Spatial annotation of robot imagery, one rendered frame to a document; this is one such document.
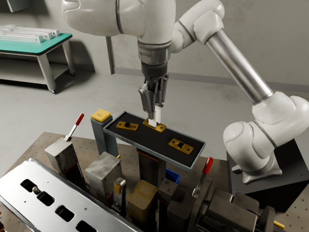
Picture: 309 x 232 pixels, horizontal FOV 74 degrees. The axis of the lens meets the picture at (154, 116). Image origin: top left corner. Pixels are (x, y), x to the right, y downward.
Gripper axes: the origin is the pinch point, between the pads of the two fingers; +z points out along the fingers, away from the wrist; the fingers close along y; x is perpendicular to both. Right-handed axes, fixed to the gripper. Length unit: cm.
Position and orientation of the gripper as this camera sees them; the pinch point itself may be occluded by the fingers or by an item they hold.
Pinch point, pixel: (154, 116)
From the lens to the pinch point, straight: 70.5
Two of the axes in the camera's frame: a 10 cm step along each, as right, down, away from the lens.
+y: -5.9, 5.0, -6.3
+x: 8.1, 3.7, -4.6
